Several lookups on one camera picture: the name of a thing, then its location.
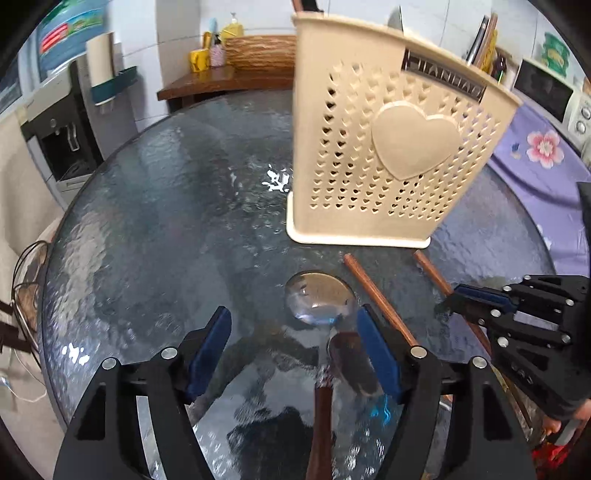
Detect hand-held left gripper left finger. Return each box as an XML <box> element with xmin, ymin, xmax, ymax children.
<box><xmin>53</xmin><ymin>305</ymin><xmax>233</xmax><ymax>480</ymax></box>

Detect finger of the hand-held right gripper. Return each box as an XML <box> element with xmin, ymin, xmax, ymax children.
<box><xmin>438</xmin><ymin>295</ymin><xmax>573</xmax><ymax>350</ymax></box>
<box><xmin>454</xmin><ymin>275</ymin><xmax>591</xmax><ymax>311</ymax></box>

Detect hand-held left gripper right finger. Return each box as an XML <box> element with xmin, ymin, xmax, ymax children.
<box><xmin>356</xmin><ymin>304</ymin><xmax>539</xmax><ymax>480</ymax></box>

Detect metal spoon with brown handle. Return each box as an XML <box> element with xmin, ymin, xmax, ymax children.
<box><xmin>305</xmin><ymin>330</ymin><xmax>383</xmax><ymax>480</ymax></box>

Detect cream plastic utensil holder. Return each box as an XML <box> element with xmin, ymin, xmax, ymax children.
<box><xmin>285</xmin><ymin>11</ymin><xmax>525</xmax><ymax>247</ymax></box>

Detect person's right hand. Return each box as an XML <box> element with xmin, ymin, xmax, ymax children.
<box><xmin>538</xmin><ymin>413</ymin><xmax>578</xmax><ymax>446</ymax></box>

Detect red patterned cloth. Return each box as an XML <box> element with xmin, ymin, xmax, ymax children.
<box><xmin>531</xmin><ymin>440</ymin><xmax>578</xmax><ymax>480</ymax></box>

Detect purple floral cloth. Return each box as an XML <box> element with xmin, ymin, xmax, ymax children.
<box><xmin>480</xmin><ymin>104</ymin><xmax>591</xmax><ymax>278</ymax></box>

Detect white microwave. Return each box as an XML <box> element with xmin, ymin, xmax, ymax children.
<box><xmin>512</xmin><ymin>58</ymin><xmax>591</xmax><ymax>148</ymax></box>

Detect green package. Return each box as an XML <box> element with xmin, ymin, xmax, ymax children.
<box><xmin>541</xmin><ymin>32</ymin><xmax>573</xmax><ymax>77</ymax></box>

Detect leaning wooden boards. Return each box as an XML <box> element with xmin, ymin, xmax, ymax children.
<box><xmin>464</xmin><ymin>13</ymin><xmax>500</xmax><ymax>70</ymax></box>

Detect water dispenser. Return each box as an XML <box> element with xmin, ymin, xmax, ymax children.
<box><xmin>21</xmin><ymin>60</ymin><xmax>105</xmax><ymax>183</ymax></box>

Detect dark wooden board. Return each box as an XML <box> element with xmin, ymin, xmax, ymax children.
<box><xmin>157</xmin><ymin>65</ymin><xmax>296</xmax><ymax>114</ymax></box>

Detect yellow mug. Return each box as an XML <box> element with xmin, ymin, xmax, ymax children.
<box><xmin>189</xmin><ymin>47</ymin><xmax>212</xmax><ymax>73</ymax></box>

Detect woven basket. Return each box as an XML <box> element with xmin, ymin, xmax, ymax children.
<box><xmin>223</xmin><ymin>34</ymin><xmax>298</xmax><ymax>72</ymax></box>

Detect yellow soap bottle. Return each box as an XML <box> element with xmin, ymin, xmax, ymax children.
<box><xmin>221</xmin><ymin>13</ymin><xmax>245</xmax><ymax>42</ymax></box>

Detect white cable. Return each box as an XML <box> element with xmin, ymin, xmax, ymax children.
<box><xmin>0</xmin><ymin>351</ymin><xmax>49</xmax><ymax>411</ymax></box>

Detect black cable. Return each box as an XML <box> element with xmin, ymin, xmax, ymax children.
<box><xmin>11</xmin><ymin>240</ymin><xmax>51</xmax><ymax>352</ymax></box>

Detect teal wall holder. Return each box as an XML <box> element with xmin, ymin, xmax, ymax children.
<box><xmin>89</xmin><ymin>66</ymin><xmax>139</xmax><ymax>106</ymax></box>

